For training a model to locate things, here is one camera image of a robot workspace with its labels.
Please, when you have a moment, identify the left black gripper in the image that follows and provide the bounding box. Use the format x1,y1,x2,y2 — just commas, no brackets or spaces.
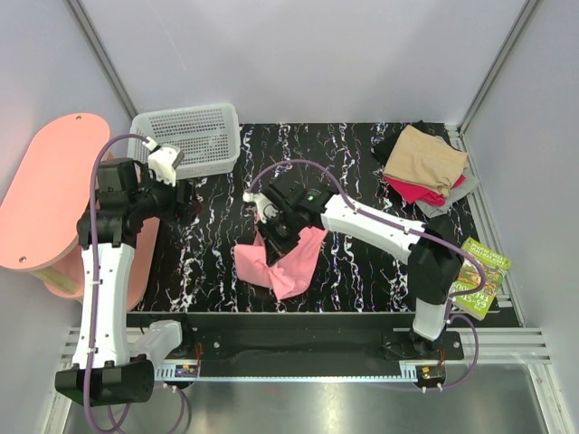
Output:
130,162,203,225

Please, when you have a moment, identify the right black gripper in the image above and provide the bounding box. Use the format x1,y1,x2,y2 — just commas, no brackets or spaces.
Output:
256,207,302,266

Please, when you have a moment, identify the pink t-shirt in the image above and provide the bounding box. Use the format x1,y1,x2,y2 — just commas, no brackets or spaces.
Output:
233,228,327,301

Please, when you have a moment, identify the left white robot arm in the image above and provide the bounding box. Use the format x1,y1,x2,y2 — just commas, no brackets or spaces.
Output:
54,157,198,407

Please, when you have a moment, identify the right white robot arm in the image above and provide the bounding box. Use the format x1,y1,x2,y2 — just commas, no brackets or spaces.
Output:
250,184,462,359

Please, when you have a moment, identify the white plastic mesh basket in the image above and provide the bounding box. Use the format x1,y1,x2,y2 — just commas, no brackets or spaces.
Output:
128,103,241,181

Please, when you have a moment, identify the black folded t-shirt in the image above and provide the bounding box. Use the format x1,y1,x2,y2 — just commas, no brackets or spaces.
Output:
372,120,430,165

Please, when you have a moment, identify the pink three-tier shelf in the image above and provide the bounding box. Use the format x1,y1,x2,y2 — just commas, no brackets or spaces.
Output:
0,112,160,313

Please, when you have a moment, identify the magenta folded t-shirt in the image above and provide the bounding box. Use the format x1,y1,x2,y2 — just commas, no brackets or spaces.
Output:
384,176,446,206

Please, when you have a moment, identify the grey folded t-shirt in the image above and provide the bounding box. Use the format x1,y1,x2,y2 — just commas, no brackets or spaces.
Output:
415,172,479,218

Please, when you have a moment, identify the tan folded t-shirt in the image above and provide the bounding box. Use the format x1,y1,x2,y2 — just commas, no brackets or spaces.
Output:
383,126,469,197

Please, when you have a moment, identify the green treehouse book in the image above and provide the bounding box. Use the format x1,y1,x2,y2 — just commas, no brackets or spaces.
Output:
451,236,514,322

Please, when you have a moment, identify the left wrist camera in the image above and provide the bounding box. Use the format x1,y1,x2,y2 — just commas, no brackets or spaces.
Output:
142,137,185,187

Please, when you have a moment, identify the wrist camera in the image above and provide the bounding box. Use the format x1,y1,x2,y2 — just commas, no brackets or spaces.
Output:
242,182,314,230
142,137,185,187

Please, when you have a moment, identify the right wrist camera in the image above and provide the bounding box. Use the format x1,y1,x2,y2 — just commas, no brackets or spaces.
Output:
242,182,314,230

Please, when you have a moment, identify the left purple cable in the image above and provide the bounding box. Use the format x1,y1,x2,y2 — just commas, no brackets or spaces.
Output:
82,132,194,434

